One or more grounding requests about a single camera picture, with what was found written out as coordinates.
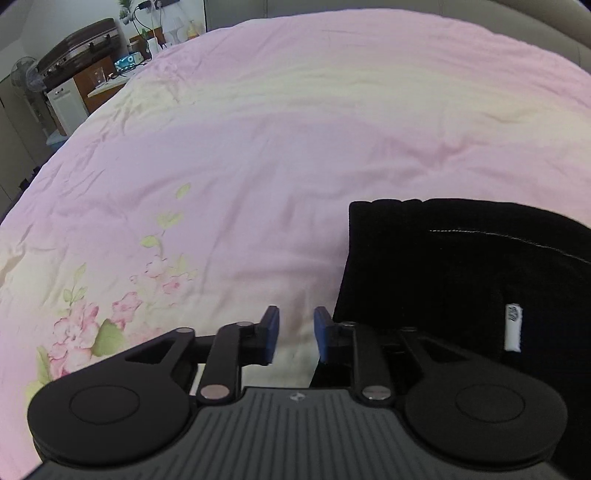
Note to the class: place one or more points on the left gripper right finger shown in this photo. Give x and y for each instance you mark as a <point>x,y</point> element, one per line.
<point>461,407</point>

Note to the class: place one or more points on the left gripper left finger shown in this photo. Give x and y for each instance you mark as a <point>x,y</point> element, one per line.
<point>139,402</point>

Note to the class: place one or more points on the black pants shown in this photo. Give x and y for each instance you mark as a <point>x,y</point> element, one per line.
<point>507,282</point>

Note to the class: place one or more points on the pink floral duvet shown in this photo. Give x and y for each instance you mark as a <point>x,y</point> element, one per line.
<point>217,182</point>

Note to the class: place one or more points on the white cabinet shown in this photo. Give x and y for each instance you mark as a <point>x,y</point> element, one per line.
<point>68,106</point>

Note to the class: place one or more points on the wooden bedside table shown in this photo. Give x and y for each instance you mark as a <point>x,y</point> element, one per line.
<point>102,80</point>

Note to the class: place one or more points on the standing fan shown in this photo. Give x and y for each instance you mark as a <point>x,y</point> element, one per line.
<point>26,81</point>

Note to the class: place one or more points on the brown suitcase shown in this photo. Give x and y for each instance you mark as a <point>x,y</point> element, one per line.
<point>77,51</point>

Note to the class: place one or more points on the small green plant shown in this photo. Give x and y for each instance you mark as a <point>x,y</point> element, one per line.
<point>125,10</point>

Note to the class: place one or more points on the grey upholstered headboard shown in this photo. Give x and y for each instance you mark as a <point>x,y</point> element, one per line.
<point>562,27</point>

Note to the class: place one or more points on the black wall socket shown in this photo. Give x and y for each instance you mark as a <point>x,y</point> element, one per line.
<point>154,4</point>

